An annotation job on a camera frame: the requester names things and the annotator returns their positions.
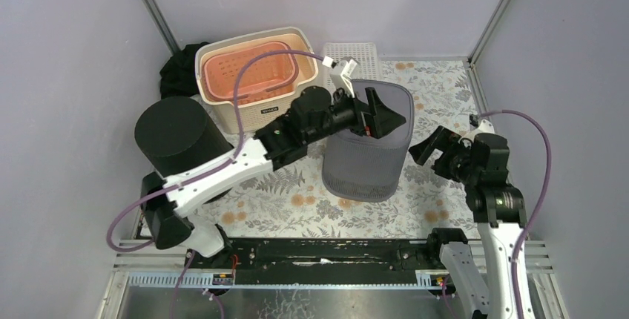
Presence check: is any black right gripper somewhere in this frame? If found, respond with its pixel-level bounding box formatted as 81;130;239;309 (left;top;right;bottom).
408;125;479;186

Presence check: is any grey mesh waste bin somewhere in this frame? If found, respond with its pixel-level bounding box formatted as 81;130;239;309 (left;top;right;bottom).
322;79;415;203

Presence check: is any white perforated plastic basket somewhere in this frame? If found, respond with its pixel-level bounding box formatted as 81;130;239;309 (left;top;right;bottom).
320;42;384;87

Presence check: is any pink plastic basket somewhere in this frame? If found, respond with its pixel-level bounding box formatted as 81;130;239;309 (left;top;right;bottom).
202;41;299;105

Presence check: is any cream plastic storage basket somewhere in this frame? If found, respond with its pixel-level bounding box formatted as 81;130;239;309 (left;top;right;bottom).
194;27;323;134

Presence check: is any large black round bin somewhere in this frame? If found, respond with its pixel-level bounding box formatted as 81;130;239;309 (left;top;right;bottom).
134;96;234;196

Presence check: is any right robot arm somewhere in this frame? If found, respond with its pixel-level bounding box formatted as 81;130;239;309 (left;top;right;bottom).
409;121;535;318

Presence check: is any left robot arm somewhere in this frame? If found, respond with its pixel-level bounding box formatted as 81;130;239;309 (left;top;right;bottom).
142;87;407;268

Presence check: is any black cloth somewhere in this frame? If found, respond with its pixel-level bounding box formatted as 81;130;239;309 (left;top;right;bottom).
159;42;208;99

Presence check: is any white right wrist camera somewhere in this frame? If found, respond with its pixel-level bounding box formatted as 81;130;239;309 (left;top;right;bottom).
458;114;495;147

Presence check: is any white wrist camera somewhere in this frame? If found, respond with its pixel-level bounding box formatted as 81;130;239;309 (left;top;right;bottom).
458;114;495;147
329;57;359;98

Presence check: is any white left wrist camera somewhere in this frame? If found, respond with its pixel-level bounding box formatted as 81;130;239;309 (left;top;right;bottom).
329;57;359;98

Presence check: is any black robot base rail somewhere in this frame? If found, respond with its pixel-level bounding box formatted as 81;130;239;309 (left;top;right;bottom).
191;237;447;287

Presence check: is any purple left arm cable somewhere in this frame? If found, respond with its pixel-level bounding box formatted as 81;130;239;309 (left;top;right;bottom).
105;49;336;319

